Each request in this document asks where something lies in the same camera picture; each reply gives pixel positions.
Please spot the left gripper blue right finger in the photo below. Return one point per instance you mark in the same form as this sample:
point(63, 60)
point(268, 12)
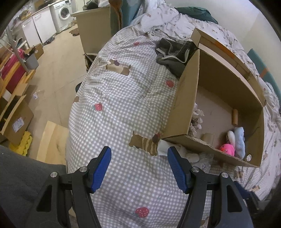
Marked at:
point(180, 168)

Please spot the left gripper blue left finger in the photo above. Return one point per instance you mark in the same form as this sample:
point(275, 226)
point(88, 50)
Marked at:
point(98, 168)

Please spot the beige lace scrunchie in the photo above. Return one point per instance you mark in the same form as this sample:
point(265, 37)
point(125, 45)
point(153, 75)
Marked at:
point(196, 121)

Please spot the pink plush toy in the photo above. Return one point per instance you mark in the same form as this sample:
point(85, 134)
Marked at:
point(227, 149)

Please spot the light blue plush toy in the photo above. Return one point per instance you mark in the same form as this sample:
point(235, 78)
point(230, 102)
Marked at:
point(239, 142)

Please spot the cardboard tube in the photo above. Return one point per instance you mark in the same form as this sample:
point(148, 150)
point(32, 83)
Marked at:
point(208, 138)
point(235, 117)

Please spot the wooden board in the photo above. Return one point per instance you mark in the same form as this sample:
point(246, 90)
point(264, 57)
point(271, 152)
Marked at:
point(52, 148)

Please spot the open cardboard box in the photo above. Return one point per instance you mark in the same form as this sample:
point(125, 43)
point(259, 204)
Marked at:
point(218, 82)

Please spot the checkered bed cover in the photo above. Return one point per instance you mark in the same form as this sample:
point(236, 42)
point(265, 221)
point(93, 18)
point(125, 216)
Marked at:
point(127, 92)

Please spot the yellow foam piece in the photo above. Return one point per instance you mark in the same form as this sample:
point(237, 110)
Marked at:
point(23, 147)

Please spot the cardboard box with label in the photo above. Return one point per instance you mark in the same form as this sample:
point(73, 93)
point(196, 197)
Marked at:
point(15, 118)

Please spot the dark grey clothing pile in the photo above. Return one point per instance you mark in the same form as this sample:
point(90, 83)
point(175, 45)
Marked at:
point(174, 54)

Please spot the teal pillow with orange stripe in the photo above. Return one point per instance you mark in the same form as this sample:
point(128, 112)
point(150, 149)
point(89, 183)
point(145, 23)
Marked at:
point(263, 71)

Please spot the grey bin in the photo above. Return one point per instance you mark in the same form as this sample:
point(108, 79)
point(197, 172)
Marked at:
point(31, 61)

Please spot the red bag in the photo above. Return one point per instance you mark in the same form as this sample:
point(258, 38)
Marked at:
point(11, 73)

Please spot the cardboard side table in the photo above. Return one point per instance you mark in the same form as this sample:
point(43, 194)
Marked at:
point(94, 28)

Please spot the white kitchen cabinet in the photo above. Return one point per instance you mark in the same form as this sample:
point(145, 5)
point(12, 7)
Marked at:
point(39, 27)

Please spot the white patterned duvet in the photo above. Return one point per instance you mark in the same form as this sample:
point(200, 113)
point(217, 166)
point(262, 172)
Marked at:
point(167, 21)

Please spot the dark green cloth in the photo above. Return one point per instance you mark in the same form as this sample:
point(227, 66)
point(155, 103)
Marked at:
point(197, 13)

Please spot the white washing machine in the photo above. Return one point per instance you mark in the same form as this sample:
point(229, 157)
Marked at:
point(61, 12)

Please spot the teal sofa cushion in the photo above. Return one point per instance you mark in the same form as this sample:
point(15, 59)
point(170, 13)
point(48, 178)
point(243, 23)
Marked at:
point(122, 13)

